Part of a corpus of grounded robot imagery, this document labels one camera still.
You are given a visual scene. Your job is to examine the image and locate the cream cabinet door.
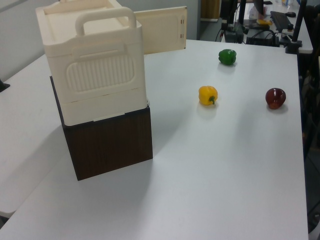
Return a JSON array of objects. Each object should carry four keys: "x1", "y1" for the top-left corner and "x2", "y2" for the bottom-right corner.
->
[{"x1": 133, "y1": 5, "x2": 189, "y2": 55}]

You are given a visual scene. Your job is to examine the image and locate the cream plastic cabinet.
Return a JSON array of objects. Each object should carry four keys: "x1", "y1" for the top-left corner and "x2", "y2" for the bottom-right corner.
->
[{"x1": 35, "y1": 0, "x2": 151, "y2": 127}]

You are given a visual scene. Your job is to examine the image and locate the yellow bell pepper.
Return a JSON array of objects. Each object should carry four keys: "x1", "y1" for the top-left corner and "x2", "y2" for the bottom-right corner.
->
[{"x1": 198, "y1": 85, "x2": 219, "y2": 107}]

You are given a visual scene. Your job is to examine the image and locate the dark brown drawer box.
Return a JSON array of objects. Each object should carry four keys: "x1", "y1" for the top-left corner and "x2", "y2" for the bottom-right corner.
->
[{"x1": 49, "y1": 75, "x2": 154, "y2": 182}]

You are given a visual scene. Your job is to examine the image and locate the green bell pepper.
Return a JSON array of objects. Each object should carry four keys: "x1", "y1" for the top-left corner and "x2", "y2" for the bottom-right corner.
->
[{"x1": 217, "y1": 48, "x2": 238, "y2": 67}]

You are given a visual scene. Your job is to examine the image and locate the dark red bell pepper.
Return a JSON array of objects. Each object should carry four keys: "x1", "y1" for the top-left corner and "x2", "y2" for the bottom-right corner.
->
[{"x1": 264, "y1": 87, "x2": 287, "y2": 111}]

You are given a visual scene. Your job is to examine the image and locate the tan wooden board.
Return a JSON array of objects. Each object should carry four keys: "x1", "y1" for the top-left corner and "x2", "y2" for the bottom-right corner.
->
[{"x1": 200, "y1": 0, "x2": 221, "y2": 22}]

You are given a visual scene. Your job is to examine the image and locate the black electronics box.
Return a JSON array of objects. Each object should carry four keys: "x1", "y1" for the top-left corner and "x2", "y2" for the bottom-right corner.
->
[{"x1": 245, "y1": 26, "x2": 280, "y2": 48}]

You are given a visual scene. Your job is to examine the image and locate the black clamp stand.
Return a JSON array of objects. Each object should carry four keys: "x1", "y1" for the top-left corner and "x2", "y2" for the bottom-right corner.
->
[{"x1": 285, "y1": 0, "x2": 310, "y2": 54}]

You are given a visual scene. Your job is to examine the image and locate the black keyboard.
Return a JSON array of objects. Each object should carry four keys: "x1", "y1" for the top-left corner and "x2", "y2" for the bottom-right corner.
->
[{"x1": 269, "y1": 10, "x2": 294, "y2": 34}]

